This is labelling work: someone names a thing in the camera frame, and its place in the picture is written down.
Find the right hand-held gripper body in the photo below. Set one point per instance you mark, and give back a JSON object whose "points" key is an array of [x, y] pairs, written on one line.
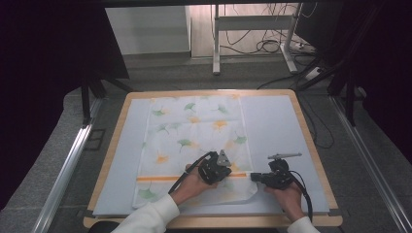
{"points": [[279, 178]]}

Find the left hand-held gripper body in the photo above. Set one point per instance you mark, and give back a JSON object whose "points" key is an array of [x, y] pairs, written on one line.
{"points": [[212, 170]]}

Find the white ginkgo leaf print pillowcase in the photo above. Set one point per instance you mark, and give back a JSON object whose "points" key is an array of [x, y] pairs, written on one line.
{"points": [[194, 129]]}

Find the person's right hand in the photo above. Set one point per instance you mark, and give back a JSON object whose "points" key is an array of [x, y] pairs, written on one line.
{"points": [[291, 200]]}

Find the person's left hand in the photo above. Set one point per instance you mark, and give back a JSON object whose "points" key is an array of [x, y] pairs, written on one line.
{"points": [[191, 187]]}

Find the pale blue table mat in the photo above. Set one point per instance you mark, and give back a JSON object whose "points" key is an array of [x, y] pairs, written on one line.
{"points": [[275, 123]]}

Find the wooden edged table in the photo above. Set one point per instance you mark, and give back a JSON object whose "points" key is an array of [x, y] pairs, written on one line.
{"points": [[110, 155]]}

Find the black metal stand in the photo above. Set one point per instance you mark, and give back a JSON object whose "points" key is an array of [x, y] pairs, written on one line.
{"points": [[350, 97], [85, 100]]}

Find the white power strip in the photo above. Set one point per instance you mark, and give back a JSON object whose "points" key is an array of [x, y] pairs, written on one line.
{"points": [[314, 73]]}

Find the dark floor vent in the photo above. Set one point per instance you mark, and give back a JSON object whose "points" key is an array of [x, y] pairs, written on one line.
{"points": [[95, 139]]}

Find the white cabinet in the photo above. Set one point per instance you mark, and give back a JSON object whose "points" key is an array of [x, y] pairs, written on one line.
{"points": [[149, 29]]}

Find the aluminium floor rail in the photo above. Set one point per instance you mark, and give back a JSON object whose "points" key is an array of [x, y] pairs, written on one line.
{"points": [[366, 155], [68, 165]]}

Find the white metal desk frame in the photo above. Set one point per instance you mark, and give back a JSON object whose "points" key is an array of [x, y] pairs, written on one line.
{"points": [[216, 48]]}

